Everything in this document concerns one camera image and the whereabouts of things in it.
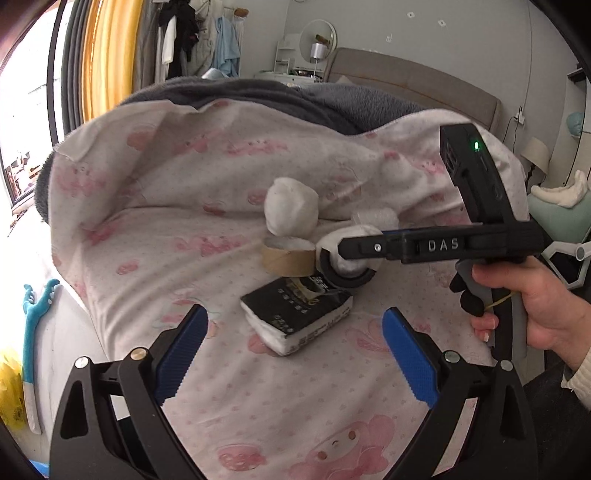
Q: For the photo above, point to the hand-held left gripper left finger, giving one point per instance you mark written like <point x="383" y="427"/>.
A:
<point x="180" y="360"/>

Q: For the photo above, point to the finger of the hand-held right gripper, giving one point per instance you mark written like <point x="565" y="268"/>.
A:
<point x="364" y="248"/>

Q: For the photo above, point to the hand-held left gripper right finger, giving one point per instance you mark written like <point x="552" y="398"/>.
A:
<point x="411" y="364"/>

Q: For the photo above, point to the white wad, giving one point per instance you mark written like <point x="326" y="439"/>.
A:
<point x="353" y="269"/>

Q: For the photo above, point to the black tape roll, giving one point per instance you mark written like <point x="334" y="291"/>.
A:
<point x="344" y="281"/>

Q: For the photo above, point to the white sock ball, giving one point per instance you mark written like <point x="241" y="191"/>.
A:
<point x="291" y="205"/>

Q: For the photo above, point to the black tissue pack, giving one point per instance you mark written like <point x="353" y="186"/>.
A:
<point x="286" y="314"/>

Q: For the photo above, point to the person's right forearm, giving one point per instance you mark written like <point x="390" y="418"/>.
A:
<point x="582" y="376"/>

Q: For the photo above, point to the person's right hand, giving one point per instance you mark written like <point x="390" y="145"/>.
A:
<point x="540" y="300"/>

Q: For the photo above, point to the beige shade lamp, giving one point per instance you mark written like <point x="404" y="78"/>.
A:
<point x="538" y="152"/>

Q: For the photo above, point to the teal cushion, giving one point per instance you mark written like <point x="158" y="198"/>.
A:
<point x="549" y="221"/>

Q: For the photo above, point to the white plush toy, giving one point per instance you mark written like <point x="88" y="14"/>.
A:
<point x="558" y="196"/>

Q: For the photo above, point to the cardboard tape roll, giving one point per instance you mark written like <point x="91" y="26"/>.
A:
<point x="286" y="263"/>

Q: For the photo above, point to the light blue round ornament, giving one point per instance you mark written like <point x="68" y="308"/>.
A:
<point x="575" y="123"/>

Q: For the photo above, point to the beige bed headboard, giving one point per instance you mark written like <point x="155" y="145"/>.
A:
<point x="415" y="83"/>

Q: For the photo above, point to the pink printed blanket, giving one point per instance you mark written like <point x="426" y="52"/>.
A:
<point x="184" y="230"/>

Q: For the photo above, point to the blue plush back scratcher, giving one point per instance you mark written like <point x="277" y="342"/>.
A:
<point x="37" y="314"/>

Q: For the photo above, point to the person's dark trousers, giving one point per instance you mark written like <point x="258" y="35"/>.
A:
<point x="554" y="415"/>

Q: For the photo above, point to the yellow plastic bag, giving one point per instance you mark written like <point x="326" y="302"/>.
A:
<point x="9" y="383"/>

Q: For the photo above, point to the grey fleece blanket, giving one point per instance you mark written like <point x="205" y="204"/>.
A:
<point x="277" y="99"/>

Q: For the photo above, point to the white dresser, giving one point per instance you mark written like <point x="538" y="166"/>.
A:
<point x="277" y="77"/>

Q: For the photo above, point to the white shelf organizer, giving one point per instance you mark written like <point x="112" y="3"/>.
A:
<point x="286" y="62"/>

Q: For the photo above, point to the white table lamp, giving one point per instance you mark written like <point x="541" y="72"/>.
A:
<point x="317" y="50"/>

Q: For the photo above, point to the round mirror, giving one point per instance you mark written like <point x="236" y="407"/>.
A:
<point x="323" y="32"/>

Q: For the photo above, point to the light blue garment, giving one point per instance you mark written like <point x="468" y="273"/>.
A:
<point x="228" y="50"/>

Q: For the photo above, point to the white jacket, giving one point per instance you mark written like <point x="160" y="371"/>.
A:
<point x="205" y="46"/>

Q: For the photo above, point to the white clothes rack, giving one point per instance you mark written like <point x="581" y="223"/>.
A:
<point x="240" y="12"/>

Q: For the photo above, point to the white shirt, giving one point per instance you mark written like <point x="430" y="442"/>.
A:
<point x="167" y="46"/>

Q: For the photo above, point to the black garment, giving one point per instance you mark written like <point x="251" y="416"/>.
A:
<point x="182" y="27"/>

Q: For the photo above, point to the black framed window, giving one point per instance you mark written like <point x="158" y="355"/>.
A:
<point x="23" y="115"/>

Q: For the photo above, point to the grey curtain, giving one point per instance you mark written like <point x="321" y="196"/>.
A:
<point x="76" y="69"/>
<point x="147" y="46"/>

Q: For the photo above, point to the yellow curtain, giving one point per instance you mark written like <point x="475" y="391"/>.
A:
<point x="111" y="55"/>

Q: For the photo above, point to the white wall charger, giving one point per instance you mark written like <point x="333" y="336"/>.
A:
<point x="519" y="116"/>

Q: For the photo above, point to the black wall shelf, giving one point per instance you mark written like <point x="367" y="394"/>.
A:
<point x="577" y="74"/>

